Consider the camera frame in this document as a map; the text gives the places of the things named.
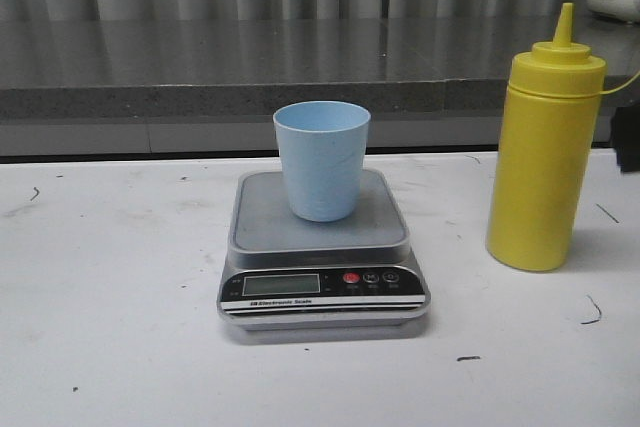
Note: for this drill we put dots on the yellow squeeze bottle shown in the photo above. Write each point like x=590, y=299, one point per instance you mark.
x=552, y=102

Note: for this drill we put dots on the light blue plastic cup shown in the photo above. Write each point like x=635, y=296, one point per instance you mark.
x=321, y=146

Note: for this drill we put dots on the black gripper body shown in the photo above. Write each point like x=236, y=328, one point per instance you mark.
x=625, y=137

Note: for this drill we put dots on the grey stone counter ledge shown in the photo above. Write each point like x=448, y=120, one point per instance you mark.
x=144, y=70

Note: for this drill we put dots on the silver electronic kitchen scale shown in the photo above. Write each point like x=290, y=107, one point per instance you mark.
x=284, y=272

